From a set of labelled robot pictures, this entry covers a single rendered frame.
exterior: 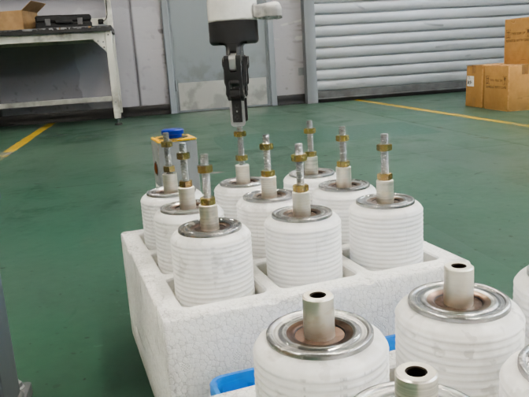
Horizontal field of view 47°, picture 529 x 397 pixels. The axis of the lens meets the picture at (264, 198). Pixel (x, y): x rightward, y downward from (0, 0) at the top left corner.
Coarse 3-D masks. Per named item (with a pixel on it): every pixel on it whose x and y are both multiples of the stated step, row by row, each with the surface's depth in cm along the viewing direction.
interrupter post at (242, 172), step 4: (248, 164) 96; (236, 168) 96; (240, 168) 96; (244, 168) 96; (248, 168) 96; (236, 172) 96; (240, 172) 96; (244, 172) 96; (248, 172) 96; (236, 176) 96; (240, 176) 96; (244, 176) 96; (248, 176) 96; (236, 180) 97; (240, 180) 96; (244, 180) 96; (248, 180) 96
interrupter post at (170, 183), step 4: (172, 172) 94; (164, 176) 92; (168, 176) 92; (172, 176) 92; (176, 176) 93; (164, 180) 92; (168, 180) 92; (172, 180) 92; (176, 180) 93; (164, 184) 93; (168, 184) 92; (172, 184) 92; (176, 184) 93; (164, 188) 93; (168, 188) 92; (172, 188) 92; (176, 188) 93; (164, 192) 93; (168, 192) 93; (172, 192) 93; (176, 192) 93
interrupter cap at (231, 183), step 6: (222, 180) 98; (228, 180) 98; (234, 180) 98; (252, 180) 98; (258, 180) 97; (222, 186) 95; (228, 186) 94; (234, 186) 94; (240, 186) 93; (246, 186) 93; (252, 186) 94
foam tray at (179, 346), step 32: (128, 256) 91; (448, 256) 78; (128, 288) 99; (160, 288) 73; (256, 288) 75; (288, 288) 71; (320, 288) 70; (352, 288) 71; (384, 288) 73; (160, 320) 66; (192, 320) 65; (224, 320) 66; (256, 320) 68; (384, 320) 73; (160, 352) 70; (192, 352) 66; (224, 352) 67; (160, 384) 74; (192, 384) 66
